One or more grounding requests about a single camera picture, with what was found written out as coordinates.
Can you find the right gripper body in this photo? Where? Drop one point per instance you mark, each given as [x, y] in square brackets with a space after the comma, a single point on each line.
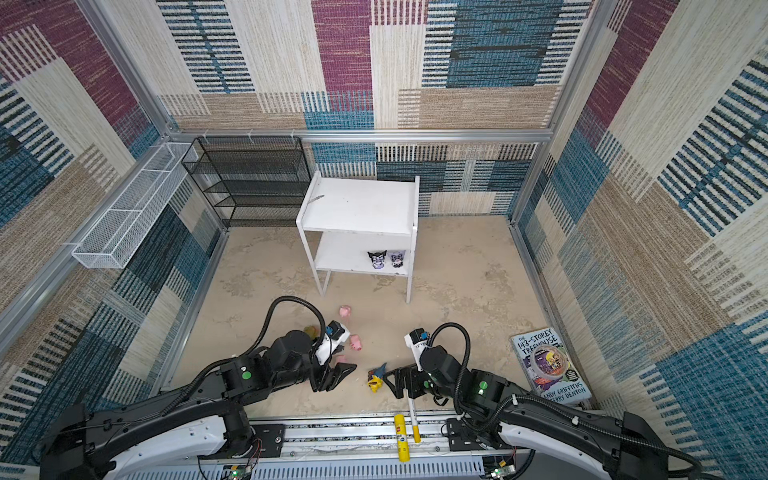
[420, 382]

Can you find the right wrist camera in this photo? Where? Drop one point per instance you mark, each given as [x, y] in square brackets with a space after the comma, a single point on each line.
[416, 341]

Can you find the black wire mesh rack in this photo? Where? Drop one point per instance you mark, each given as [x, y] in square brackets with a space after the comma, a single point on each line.
[250, 181]

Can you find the round sticker tape roll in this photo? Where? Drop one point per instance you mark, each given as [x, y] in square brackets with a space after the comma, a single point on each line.
[549, 362]

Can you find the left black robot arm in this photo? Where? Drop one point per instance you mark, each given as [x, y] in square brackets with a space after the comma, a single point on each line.
[204, 418]

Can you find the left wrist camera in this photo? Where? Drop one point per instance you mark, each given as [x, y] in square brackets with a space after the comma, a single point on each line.
[334, 336]

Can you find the white wire mesh basket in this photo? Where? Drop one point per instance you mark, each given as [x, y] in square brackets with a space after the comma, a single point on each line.
[117, 234]

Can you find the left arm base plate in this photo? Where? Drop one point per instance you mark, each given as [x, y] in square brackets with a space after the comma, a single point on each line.
[268, 441]

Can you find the white two-tier shelf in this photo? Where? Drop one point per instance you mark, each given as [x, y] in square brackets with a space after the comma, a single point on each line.
[340, 220]

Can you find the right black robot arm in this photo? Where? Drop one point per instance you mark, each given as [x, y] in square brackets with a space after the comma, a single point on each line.
[495, 412]

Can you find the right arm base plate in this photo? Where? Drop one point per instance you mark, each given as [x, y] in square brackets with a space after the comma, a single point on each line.
[461, 438]

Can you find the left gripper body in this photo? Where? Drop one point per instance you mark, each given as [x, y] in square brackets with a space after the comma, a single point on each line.
[321, 373]

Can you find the purple-eared black figure toy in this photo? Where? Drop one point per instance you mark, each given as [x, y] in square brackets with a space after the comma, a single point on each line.
[396, 258]

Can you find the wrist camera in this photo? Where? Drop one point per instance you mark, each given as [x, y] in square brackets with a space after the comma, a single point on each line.
[416, 341]
[334, 336]

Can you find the yellow glue stick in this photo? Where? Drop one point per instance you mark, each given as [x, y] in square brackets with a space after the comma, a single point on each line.
[402, 438]

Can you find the yellow blue figure toy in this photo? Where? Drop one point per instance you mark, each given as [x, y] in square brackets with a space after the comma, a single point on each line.
[375, 377]

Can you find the black-eared figure toy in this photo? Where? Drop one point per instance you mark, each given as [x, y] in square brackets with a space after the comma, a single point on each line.
[378, 259]

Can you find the pink pig toy middle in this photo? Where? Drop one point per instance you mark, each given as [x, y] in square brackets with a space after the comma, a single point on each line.
[355, 342]

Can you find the white yellow marker pen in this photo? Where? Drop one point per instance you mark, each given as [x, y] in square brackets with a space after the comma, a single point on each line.
[414, 421]

